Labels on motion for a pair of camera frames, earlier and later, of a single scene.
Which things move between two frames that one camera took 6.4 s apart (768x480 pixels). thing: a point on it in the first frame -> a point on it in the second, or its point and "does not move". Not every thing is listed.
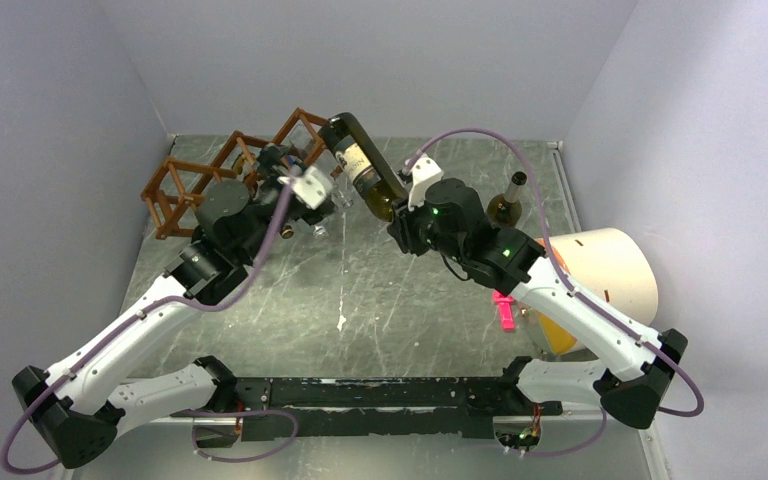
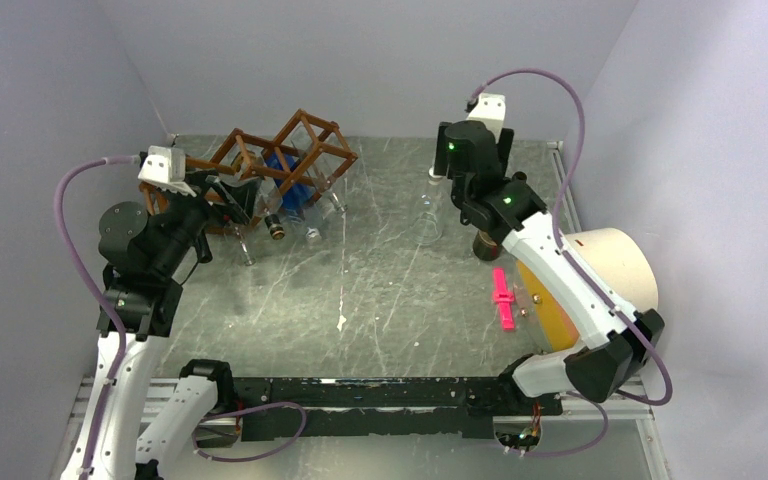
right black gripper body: (416, 227) -> (442, 161)
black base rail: (378, 408) does not move
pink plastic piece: (507, 310) does not move
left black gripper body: (272, 164) -> (211, 213)
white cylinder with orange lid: (607, 264) does not move
